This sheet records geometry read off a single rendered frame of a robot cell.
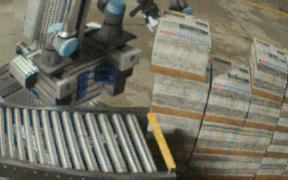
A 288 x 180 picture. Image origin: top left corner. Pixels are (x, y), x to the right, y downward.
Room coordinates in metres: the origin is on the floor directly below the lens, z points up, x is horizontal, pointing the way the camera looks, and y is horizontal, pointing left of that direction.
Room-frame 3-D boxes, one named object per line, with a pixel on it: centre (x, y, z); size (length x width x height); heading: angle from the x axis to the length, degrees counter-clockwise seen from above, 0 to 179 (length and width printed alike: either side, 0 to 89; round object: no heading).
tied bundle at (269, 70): (2.76, -0.77, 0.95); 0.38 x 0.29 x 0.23; 177
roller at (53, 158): (1.90, 0.40, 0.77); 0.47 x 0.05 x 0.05; 18
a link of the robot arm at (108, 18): (2.98, 0.25, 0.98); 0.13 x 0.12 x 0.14; 32
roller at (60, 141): (1.92, 0.34, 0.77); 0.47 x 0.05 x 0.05; 18
